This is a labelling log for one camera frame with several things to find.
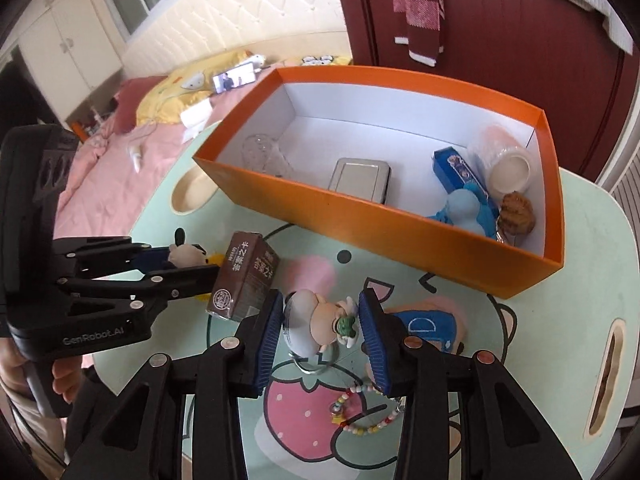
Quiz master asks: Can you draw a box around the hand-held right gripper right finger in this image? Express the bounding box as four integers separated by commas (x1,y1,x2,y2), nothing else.
358,287,583,480

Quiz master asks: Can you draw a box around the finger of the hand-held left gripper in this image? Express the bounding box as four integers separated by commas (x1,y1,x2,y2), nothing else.
56,264,227,329
52,236,172,282

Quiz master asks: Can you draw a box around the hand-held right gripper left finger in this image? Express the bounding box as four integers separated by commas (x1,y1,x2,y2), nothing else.
65,289,287,480

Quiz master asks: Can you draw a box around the black and white plush toy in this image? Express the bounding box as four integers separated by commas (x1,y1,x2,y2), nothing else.
167,227,224,269

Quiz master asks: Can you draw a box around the grey cartoon figurine keychain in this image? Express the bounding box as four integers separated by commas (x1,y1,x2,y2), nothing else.
282,290,361,376

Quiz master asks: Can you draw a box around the orange cardboard box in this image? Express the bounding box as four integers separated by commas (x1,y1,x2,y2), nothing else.
192,65,567,301

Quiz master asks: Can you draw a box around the clear glass cup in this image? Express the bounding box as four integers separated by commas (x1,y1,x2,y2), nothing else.
242,133,297,179

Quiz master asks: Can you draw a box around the blue toy figurine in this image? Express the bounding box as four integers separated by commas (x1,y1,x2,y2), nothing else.
425,183,501,236

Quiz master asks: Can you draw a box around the person's left forearm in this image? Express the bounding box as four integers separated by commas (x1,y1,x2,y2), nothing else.
0,390,67,477

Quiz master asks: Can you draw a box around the green cartoon printed desktop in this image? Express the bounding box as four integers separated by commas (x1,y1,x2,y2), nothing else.
92,120,637,480

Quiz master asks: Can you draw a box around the person's left hand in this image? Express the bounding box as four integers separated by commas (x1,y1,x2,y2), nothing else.
0,338,88,405

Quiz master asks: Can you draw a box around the brown bear plush toy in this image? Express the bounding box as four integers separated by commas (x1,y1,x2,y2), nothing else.
367,296,469,386

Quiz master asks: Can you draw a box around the brown milk carton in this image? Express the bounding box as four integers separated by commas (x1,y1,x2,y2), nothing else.
207,230,280,322

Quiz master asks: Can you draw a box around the pink blanket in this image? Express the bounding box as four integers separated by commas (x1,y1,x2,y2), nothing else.
52,102,222,242

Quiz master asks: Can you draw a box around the pink pillow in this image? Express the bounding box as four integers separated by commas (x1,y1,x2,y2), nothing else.
102,77,169,134

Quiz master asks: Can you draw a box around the white wardrobe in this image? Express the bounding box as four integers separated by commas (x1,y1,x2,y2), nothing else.
0,0,124,127

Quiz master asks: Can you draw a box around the silver metal tin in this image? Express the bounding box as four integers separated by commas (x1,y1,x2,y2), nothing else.
328,157,391,205

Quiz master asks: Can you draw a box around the yellow pillow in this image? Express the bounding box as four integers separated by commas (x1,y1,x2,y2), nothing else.
136,50,274,124

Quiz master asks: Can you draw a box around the smartphone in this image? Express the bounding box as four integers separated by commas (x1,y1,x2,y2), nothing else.
212,61,259,95

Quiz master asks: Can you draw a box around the clear tape roll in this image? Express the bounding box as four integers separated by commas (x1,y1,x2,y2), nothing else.
467,125,534,196

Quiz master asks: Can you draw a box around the cream padded headboard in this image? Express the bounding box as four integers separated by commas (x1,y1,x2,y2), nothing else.
122,0,352,79

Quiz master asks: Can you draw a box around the white slatted panel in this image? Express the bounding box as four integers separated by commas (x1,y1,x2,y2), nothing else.
595,151,640,232

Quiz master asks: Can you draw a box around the dark red door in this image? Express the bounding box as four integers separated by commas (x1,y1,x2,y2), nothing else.
330,0,637,182

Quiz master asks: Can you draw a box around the red and white scarf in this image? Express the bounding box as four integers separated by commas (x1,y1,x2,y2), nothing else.
390,0,449,67

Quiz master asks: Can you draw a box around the colourful bead chain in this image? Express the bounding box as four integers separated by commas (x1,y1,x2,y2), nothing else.
327,379,406,434

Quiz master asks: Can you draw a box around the white charger cable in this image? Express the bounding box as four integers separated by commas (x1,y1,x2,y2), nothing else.
128,94,177,172

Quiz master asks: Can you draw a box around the brown walnut keychain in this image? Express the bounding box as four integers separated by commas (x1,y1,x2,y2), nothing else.
495,192,537,246

